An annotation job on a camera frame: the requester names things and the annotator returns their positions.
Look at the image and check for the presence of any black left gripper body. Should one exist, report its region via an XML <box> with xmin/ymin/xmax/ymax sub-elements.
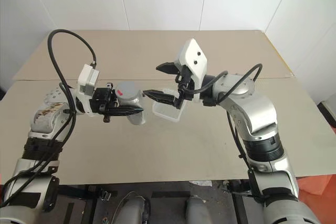
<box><xmin>89</xmin><ymin>86</ymin><xmax>119</xmax><ymax>116</ymax></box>

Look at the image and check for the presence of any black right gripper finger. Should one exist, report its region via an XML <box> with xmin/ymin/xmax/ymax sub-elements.
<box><xmin>155</xmin><ymin>62</ymin><xmax>181</xmax><ymax>76</ymax></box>
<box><xmin>142</xmin><ymin>89</ymin><xmax>184</xmax><ymax>110</ymax></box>

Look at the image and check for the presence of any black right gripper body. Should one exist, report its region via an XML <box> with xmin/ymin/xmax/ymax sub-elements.
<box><xmin>174</xmin><ymin>66</ymin><xmax>203</xmax><ymax>110</ymax></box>

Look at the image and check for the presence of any gray jar lid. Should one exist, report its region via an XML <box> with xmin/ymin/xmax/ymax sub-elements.
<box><xmin>115</xmin><ymin>81</ymin><xmax>141</xmax><ymax>107</ymax></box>

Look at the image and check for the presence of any clear plastic jar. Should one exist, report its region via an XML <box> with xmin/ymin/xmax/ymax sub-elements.
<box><xmin>119</xmin><ymin>98</ymin><xmax>146</xmax><ymax>126</ymax></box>

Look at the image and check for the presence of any clear plastic box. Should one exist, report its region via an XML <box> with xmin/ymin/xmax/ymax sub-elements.
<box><xmin>152</xmin><ymin>87</ymin><xmax>187</xmax><ymax>124</ymax></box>

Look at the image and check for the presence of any gray rounded metal housing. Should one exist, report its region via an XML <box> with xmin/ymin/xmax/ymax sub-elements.
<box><xmin>114</xmin><ymin>191</ymin><xmax>152</xmax><ymax>224</ymax></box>
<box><xmin>183</xmin><ymin>195</ymin><xmax>211</xmax><ymax>224</ymax></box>

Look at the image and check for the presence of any orange plastic bag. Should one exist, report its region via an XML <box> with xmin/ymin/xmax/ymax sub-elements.
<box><xmin>296</xmin><ymin>174</ymin><xmax>336</xmax><ymax>204</ymax></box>

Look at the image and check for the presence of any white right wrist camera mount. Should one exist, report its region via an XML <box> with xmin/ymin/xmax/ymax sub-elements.
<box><xmin>175</xmin><ymin>38</ymin><xmax>208</xmax><ymax>88</ymax></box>

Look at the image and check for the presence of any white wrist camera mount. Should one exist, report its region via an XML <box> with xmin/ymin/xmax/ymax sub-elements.
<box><xmin>175</xmin><ymin>38</ymin><xmax>208</xmax><ymax>88</ymax></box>
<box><xmin>75</xmin><ymin>63</ymin><xmax>101</xmax><ymax>119</ymax></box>

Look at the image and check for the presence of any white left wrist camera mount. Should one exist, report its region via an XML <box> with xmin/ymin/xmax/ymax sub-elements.
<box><xmin>75</xmin><ymin>63</ymin><xmax>101</xmax><ymax>119</ymax></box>

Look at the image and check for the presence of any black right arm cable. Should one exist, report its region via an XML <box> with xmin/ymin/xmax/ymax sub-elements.
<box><xmin>176</xmin><ymin>63</ymin><xmax>264</xmax><ymax>202</ymax></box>

